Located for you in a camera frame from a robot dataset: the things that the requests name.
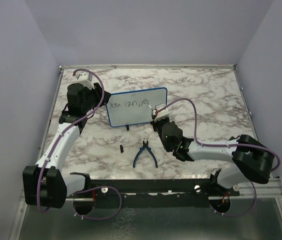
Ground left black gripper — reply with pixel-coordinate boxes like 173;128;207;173
82;82;111;113

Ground blue framed whiteboard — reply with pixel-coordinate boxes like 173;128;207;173
106;87;168;128

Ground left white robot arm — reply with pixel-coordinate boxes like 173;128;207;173
22;82;111;209

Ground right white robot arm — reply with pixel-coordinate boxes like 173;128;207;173
151;118;275;196

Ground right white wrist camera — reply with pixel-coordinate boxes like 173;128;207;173
151;103;169;122

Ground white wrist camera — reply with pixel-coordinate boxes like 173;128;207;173
151;103;169;122
75;71;94;90

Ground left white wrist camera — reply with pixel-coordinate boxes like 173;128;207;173
75;71;94;90

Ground blue handled pliers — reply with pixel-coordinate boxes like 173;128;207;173
133;140;159;169

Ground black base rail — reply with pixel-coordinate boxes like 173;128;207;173
67;179;239;209

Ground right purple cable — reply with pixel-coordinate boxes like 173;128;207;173
157;97;281;217

